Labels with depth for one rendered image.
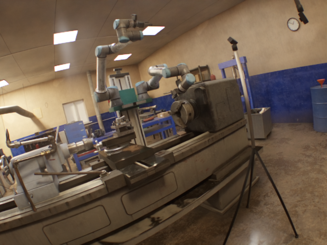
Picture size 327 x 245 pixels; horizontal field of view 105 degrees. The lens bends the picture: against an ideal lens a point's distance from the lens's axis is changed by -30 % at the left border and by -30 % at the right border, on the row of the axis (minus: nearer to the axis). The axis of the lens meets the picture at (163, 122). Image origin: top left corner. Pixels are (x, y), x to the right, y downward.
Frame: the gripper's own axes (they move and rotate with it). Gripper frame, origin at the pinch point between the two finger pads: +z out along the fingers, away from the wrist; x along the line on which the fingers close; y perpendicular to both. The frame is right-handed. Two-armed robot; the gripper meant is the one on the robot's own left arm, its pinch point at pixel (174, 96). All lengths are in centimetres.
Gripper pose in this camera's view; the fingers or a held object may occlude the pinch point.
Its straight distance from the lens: 177.7
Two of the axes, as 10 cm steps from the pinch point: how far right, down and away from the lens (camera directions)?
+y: 4.2, 8.9, -1.8
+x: 8.2, -2.9, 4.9
